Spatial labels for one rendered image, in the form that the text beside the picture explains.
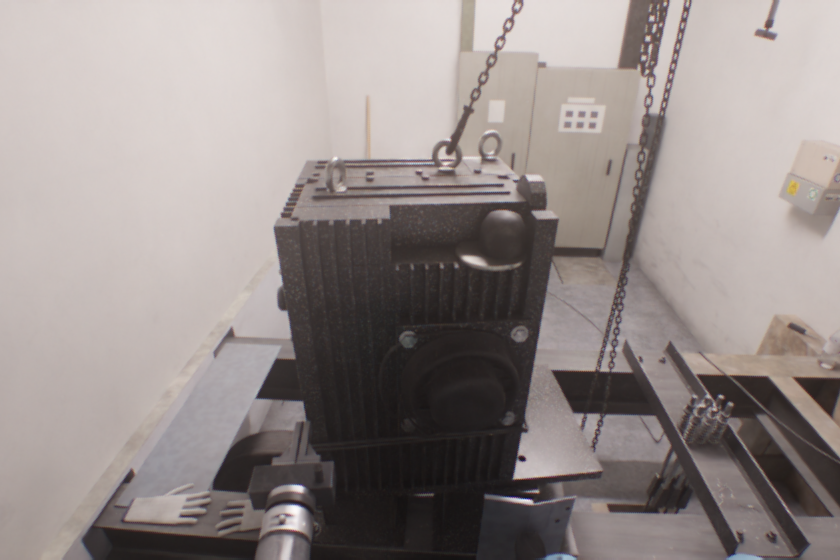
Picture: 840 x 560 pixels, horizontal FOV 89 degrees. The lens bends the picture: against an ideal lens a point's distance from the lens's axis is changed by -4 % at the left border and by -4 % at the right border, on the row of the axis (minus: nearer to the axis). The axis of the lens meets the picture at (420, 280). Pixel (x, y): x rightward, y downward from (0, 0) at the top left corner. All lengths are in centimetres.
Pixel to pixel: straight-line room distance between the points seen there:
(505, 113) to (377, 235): 315
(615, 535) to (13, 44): 199
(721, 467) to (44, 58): 230
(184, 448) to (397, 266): 117
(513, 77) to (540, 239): 308
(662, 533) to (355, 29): 377
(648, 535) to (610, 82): 325
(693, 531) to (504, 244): 111
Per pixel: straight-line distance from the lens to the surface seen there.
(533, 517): 107
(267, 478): 80
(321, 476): 77
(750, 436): 268
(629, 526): 157
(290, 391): 221
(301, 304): 84
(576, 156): 406
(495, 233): 81
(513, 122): 389
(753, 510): 177
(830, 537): 185
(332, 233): 77
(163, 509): 163
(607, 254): 448
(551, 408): 145
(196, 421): 185
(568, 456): 134
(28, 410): 148
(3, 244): 138
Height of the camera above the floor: 190
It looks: 30 degrees down
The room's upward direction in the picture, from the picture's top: straight up
